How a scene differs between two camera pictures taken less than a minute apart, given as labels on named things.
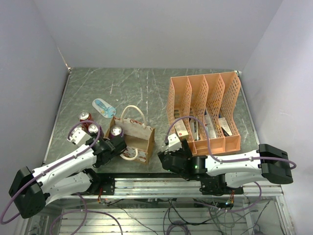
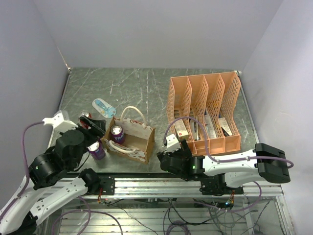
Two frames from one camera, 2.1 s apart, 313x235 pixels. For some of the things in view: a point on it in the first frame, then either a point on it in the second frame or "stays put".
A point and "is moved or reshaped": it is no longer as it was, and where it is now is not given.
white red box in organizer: [209, 124] stays put
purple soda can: [116, 130] is moved or reshaped
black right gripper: [185, 150] stays put
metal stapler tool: [194, 124] stays put
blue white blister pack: [104, 108] stays put
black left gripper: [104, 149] to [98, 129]
